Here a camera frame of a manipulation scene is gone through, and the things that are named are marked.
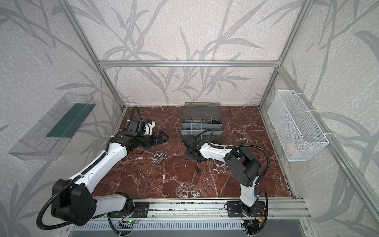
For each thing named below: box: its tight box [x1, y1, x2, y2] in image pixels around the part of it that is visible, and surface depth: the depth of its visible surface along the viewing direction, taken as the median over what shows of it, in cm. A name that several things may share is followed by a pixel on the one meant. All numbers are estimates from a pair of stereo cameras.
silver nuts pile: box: [152, 153, 168, 164], surface depth 93 cm
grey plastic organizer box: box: [180, 102, 224, 144], surface depth 113 cm
